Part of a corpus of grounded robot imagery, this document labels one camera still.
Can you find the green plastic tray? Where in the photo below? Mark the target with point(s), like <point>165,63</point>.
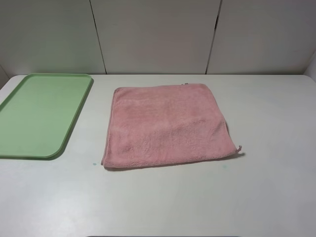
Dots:
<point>39,115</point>

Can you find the pink fluffy towel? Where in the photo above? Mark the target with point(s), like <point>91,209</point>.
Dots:
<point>165,125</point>

